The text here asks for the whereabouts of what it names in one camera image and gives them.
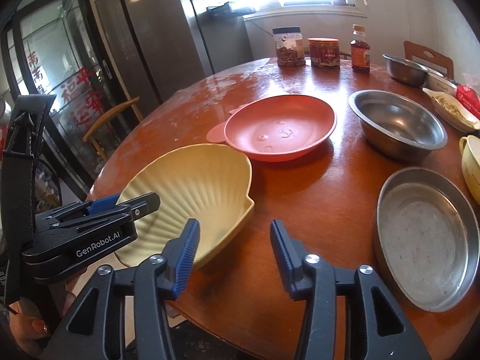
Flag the red snack packet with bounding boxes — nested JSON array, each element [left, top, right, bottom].
[[456, 85, 480, 119]]

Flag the left hand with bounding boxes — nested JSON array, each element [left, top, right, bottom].
[[9, 302, 51, 359]]

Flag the yellow shell-shaped plate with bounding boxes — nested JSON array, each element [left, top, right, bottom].
[[115, 144, 255, 269]]

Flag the pink pig-shaped plate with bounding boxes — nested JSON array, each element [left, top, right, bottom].
[[207, 94, 337, 162]]

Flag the clear jar black lid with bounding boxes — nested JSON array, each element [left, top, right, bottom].
[[272, 26, 306, 68]]

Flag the steel pan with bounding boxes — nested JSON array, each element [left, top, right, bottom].
[[374, 167, 479, 313]]

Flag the white dish with food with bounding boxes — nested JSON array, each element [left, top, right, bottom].
[[422, 88, 479, 134]]

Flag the glass door red characters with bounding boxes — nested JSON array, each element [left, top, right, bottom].
[[1, 0, 113, 200]]

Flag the wooden chair by wall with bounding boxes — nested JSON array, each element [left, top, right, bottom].
[[403, 41, 454, 79]]

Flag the wooden chair near door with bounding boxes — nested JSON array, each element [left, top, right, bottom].
[[82, 96, 146, 163]]

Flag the large steel bowl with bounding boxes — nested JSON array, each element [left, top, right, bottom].
[[348, 89, 448, 163]]

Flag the yellow ceramic bowl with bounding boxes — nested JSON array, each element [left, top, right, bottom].
[[459, 135, 480, 203]]

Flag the white ceramic bowl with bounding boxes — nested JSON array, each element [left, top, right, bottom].
[[425, 71, 457, 96]]

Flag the grey refrigerator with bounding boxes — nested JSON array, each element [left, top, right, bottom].
[[94, 0, 253, 116]]

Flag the small steel bowl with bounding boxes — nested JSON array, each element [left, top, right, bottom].
[[382, 54, 428, 88]]

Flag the brown sauce bottle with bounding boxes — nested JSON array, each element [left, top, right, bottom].
[[351, 24, 370, 73]]

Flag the red-label jar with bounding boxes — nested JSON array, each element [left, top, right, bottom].
[[307, 37, 340, 69]]

